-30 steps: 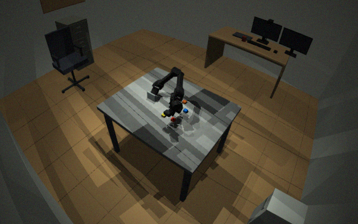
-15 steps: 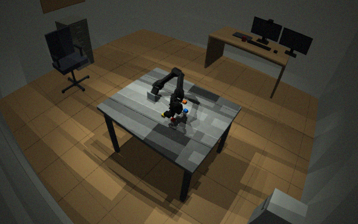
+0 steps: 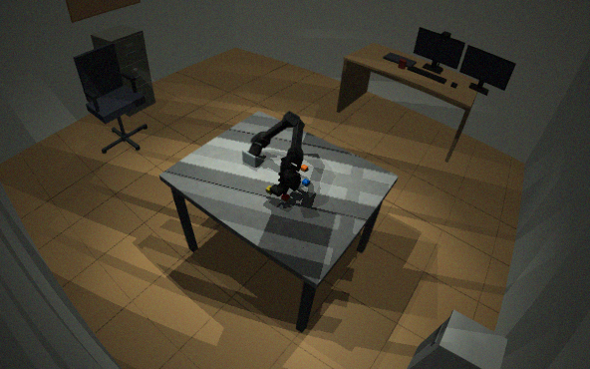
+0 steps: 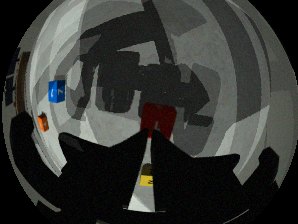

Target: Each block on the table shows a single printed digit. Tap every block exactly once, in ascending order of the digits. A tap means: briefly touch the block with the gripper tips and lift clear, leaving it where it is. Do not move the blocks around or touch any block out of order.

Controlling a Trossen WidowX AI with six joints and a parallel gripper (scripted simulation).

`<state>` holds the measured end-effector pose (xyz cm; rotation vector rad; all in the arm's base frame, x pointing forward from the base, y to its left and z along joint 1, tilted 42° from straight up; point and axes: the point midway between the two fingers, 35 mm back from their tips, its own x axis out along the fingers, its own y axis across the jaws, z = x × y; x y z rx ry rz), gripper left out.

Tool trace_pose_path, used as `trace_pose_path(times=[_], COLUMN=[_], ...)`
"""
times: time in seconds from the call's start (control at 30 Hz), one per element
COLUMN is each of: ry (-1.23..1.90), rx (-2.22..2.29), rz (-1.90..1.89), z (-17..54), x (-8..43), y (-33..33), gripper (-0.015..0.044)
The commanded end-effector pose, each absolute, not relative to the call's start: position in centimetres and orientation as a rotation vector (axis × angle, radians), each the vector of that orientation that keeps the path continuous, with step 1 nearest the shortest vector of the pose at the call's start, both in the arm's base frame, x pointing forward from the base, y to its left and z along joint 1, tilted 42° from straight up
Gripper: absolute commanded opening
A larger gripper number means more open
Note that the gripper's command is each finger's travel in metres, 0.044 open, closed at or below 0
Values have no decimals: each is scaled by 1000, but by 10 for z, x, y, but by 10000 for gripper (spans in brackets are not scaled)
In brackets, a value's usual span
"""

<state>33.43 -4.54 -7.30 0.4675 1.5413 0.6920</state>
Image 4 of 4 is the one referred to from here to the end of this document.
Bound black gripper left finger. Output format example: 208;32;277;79
59;128;149;209

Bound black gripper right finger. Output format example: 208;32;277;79
150;129;239;212

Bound orange block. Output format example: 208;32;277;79
37;113;49;132

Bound blue block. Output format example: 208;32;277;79
48;80;65;104

